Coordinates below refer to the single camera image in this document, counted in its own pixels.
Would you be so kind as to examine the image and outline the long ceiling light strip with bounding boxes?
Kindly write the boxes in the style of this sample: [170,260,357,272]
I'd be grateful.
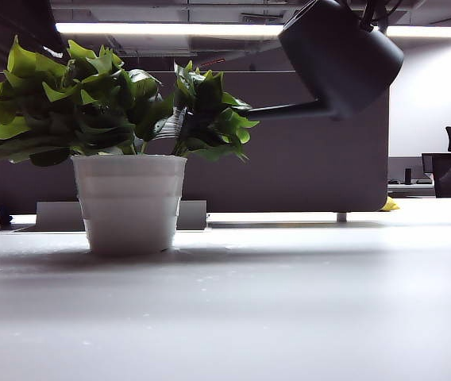
[54,21,451,40]

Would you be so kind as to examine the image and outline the dark chair back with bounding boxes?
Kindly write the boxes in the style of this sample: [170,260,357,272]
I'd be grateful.
[422,152,451,198]

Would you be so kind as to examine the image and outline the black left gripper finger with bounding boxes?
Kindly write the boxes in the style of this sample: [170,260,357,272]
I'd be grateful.
[361,0,377,31]

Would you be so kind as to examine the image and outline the green plant in white pot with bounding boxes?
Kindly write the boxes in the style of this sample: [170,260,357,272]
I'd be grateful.
[0,34,260,255]

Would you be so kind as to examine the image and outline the dark grey watering can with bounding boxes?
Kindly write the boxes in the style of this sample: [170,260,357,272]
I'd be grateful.
[235,0,405,122]

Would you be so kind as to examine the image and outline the white plant pot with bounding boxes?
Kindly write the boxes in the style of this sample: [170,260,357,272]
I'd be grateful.
[35,200,208,231]

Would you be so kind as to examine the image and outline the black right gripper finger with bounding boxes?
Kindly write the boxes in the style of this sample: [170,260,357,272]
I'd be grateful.
[376,0,390,35]

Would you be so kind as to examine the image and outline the dark grey desk partition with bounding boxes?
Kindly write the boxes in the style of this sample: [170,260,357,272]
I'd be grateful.
[0,71,390,214]

